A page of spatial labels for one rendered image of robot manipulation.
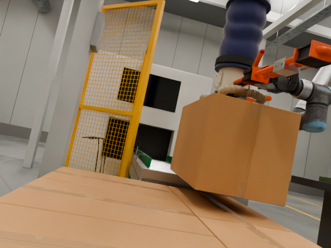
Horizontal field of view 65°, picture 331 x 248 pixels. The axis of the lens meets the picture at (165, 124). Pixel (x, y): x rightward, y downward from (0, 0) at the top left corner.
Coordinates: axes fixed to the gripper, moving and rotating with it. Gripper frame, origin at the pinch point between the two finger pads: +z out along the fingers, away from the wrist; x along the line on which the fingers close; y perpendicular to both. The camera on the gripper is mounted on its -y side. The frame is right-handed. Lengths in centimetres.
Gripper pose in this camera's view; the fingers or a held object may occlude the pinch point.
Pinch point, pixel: (259, 76)
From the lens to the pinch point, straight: 123.1
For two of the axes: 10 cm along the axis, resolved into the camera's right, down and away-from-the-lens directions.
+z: -9.6, -2.2, -1.5
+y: -1.7, 0.5, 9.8
